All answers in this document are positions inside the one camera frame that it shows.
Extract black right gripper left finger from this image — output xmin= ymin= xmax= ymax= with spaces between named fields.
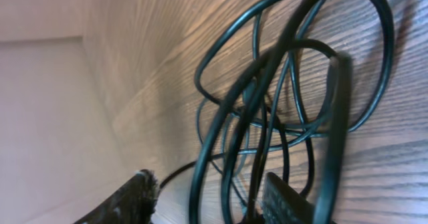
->
xmin=76 ymin=169 xmax=159 ymax=224

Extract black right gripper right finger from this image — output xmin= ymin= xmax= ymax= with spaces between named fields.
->
xmin=262 ymin=173 xmax=334 ymax=224

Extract black USB cables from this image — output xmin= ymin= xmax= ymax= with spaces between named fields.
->
xmin=156 ymin=0 xmax=395 ymax=224

